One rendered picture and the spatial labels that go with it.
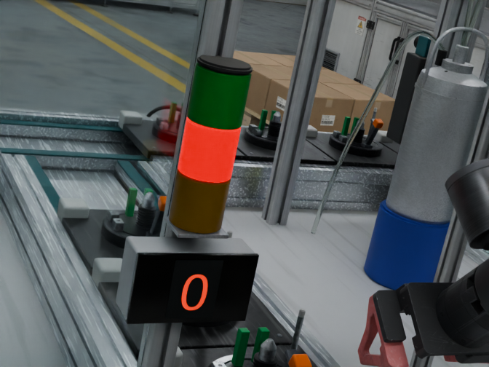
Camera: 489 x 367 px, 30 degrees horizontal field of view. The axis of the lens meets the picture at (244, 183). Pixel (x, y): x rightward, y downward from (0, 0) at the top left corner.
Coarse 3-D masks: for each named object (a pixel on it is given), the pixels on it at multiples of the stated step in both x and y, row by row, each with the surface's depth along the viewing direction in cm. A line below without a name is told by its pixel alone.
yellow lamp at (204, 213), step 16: (176, 176) 83; (176, 192) 83; (192, 192) 82; (208, 192) 82; (224, 192) 83; (176, 208) 83; (192, 208) 82; (208, 208) 82; (224, 208) 84; (176, 224) 83; (192, 224) 83; (208, 224) 83
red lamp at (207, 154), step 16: (192, 128) 81; (208, 128) 80; (240, 128) 82; (192, 144) 81; (208, 144) 80; (224, 144) 81; (192, 160) 81; (208, 160) 81; (224, 160) 81; (192, 176) 82; (208, 176) 81; (224, 176) 82
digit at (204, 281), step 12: (180, 264) 83; (192, 264) 84; (204, 264) 84; (216, 264) 85; (180, 276) 84; (192, 276) 84; (204, 276) 85; (216, 276) 85; (180, 288) 84; (192, 288) 85; (204, 288) 85; (216, 288) 86; (168, 300) 84; (180, 300) 85; (192, 300) 85; (204, 300) 86; (168, 312) 85; (180, 312) 85; (192, 312) 86; (204, 312) 86
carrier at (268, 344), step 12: (300, 312) 116; (300, 324) 116; (240, 336) 115; (264, 336) 116; (216, 348) 124; (228, 348) 124; (240, 348) 115; (252, 348) 126; (264, 348) 111; (276, 348) 112; (288, 348) 128; (300, 348) 128; (180, 360) 117; (192, 360) 119; (204, 360) 120; (216, 360) 116; (228, 360) 117; (240, 360) 116; (252, 360) 118; (264, 360) 112; (276, 360) 112; (312, 360) 126
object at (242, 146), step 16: (272, 112) 230; (256, 128) 226; (272, 128) 226; (240, 144) 221; (256, 144) 223; (272, 144) 221; (304, 144) 233; (256, 160) 215; (272, 160) 216; (304, 160) 220; (320, 160) 222
